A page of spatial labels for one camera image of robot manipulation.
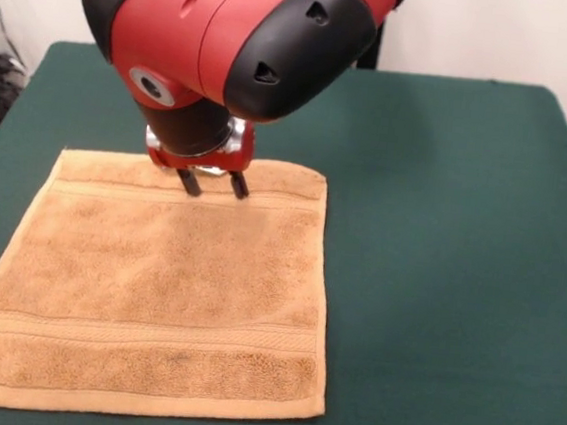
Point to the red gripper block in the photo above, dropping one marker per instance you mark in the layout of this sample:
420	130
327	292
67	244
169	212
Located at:
233	160

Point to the tan terry towel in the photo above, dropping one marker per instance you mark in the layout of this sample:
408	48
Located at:
156	285

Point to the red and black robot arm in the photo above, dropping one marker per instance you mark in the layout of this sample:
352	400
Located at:
228	51

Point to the dark green table cloth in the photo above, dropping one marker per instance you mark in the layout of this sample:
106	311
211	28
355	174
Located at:
457	289

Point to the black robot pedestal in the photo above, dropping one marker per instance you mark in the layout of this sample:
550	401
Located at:
372	50

